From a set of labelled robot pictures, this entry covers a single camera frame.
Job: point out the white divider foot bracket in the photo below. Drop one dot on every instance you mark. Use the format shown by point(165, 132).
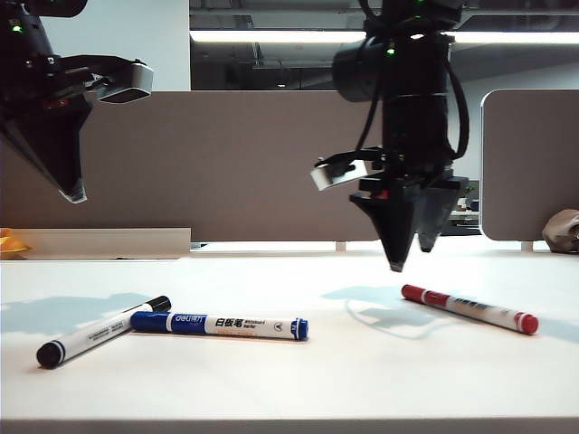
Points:
point(527, 247)
point(341, 247)

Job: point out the long beige box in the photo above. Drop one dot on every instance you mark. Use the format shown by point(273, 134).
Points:
point(113, 244)

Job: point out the white background desk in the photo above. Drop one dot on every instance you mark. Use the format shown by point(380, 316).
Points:
point(466, 219)

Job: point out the black right camera mount bracket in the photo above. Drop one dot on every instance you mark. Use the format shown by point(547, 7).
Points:
point(357, 154)

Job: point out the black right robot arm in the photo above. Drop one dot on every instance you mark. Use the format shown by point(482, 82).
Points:
point(416, 90)

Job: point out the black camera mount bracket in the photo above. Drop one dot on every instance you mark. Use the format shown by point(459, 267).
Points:
point(357, 154)
point(90, 63)

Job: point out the wide brown desk divider panel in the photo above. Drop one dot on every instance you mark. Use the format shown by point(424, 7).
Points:
point(226, 172)

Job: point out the yellow soft object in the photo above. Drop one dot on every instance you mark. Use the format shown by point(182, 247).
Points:
point(13, 244)

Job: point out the black capped whiteboard marker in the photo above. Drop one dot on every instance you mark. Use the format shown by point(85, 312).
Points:
point(90, 336)

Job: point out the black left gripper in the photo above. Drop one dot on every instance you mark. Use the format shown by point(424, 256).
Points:
point(40, 88)

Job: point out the red capped whiteboard marker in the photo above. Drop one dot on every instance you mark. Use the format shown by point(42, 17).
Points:
point(470, 308)

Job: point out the black left camera mount bracket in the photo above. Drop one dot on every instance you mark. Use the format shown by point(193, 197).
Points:
point(90, 63)

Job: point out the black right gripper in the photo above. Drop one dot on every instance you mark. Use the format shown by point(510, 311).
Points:
point(416, 172)

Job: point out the blue capped whiteboard marker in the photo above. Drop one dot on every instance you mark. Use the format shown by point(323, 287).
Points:
point(226, 324)

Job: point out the long white ceiling light strip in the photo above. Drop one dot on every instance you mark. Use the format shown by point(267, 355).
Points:
point(271, 37)

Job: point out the brown crumpled object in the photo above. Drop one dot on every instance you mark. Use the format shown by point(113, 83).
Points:
point(561, 230)

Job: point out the small green potted plant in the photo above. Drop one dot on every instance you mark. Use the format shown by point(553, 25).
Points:
point(470, 192)

